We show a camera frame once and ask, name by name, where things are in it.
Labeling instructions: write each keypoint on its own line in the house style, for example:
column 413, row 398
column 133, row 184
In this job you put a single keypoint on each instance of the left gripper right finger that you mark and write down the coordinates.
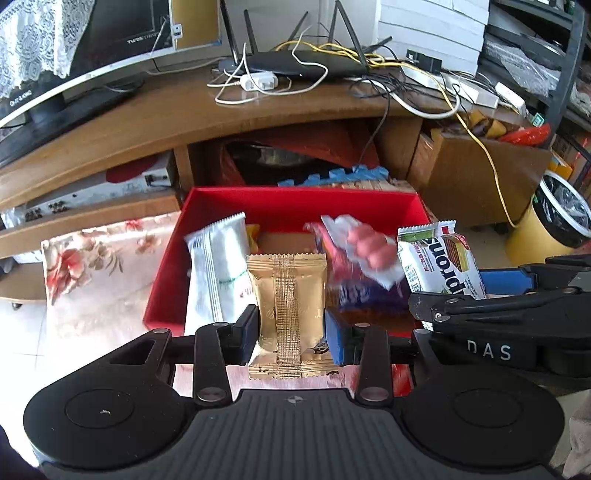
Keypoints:
column 354, row 341

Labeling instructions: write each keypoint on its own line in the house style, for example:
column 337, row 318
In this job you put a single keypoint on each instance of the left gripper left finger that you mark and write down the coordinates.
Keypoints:
column 216, row 346

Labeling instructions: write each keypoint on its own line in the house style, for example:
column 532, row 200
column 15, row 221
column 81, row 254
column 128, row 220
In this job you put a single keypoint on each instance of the purple biscuit packet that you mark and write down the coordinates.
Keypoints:
column 349, row 289

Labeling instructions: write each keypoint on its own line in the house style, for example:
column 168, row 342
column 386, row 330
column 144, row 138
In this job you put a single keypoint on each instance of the silver white snack packet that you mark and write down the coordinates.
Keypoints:
column 219, row 284

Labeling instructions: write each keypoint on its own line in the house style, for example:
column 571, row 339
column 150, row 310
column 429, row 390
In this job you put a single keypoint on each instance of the sausage vacuum pack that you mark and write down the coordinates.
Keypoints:
column 375, row 253

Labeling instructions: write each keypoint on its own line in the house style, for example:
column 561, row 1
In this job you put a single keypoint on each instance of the gold foil snack packet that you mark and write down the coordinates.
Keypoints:
column 290, row 293

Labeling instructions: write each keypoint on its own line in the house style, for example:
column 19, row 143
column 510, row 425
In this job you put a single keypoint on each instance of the Kaprons white wafer packet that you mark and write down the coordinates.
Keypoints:
column 437, row 259

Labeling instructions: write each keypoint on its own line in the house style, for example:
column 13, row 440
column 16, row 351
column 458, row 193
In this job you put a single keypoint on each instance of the blue red spicy snack bag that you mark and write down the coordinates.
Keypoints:
column 340, row 268

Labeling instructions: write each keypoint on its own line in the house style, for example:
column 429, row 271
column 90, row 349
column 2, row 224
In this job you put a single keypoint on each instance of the red yellow snack packet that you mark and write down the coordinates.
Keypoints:
column 252, row 233

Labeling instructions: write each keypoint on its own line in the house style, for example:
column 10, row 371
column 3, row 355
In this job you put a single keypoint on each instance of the yellow trash bin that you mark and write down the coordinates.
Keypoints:
column 556, row 223

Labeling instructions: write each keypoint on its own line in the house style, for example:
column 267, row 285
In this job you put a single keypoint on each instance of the floral table cloth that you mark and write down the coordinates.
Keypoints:
column 112, row 282

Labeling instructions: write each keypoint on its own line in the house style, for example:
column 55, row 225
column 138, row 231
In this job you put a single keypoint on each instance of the wooden TV cabinet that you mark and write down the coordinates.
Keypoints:
column 171, row 113

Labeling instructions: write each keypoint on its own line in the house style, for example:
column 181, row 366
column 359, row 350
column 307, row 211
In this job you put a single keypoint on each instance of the blue foam mat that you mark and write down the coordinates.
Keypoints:
column 340, row 176

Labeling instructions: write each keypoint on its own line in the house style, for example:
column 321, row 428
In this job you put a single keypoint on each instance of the silver DVD player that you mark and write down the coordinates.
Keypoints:
column 154, row 173

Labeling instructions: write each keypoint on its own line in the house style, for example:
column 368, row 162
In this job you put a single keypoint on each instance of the red plastic bag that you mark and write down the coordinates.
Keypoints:
column 270, row 156

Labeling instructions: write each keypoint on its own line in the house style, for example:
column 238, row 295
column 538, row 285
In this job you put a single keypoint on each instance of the white power strip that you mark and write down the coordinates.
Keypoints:
column 468, row 89

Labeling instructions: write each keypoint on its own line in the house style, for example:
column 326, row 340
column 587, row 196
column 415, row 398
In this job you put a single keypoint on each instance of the white power adapter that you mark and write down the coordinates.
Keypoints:
column 259, row 81

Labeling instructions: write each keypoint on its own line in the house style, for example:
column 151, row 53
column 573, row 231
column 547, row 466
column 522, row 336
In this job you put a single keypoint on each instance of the black wifi router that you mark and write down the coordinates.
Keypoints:
column 290, row 60

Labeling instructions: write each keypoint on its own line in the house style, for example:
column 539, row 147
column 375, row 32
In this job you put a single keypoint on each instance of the television set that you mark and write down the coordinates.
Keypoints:
column 65, row 62

